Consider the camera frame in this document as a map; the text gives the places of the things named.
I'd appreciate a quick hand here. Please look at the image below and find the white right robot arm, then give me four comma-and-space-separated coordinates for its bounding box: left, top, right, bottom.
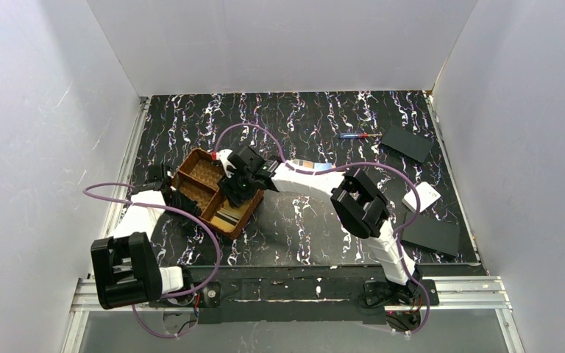
212, 146, 420, 293

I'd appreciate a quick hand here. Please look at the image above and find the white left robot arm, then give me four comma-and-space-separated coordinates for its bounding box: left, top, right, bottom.
90, 164, 202, 310

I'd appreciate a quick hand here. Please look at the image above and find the black flat box far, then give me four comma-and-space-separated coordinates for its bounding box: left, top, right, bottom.
380, 126, 433, 163

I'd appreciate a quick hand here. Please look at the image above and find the black striped yellow card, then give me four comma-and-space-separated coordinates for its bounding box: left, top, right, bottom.
210, 204, 243, 232

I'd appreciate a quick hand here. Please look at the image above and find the black flat box near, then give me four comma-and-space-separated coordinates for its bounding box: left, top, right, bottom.
402, 215, 460, 257

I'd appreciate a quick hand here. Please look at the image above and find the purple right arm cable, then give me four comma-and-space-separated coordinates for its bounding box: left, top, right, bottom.
214, 122, 433, 335

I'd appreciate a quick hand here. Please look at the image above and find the white small box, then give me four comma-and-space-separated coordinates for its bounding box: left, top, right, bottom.
402, 182, 441, 212

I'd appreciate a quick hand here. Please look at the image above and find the aluminium frame rail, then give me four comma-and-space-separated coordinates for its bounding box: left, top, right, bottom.
61, 276, 525, 352

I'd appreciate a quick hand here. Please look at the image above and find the brown woven basket card holder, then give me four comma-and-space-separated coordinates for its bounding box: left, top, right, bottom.
172, 149, 264, 240

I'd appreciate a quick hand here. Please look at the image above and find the blue red screwdriver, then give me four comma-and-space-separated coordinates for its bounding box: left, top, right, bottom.
338, 132, 383, 140

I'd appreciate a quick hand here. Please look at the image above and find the black flat box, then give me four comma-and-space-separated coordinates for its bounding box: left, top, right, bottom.
402, 215, 460, 257
380, 126, 433, 163

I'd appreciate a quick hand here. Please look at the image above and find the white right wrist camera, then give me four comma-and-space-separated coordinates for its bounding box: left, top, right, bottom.
211, 149, 236, 178

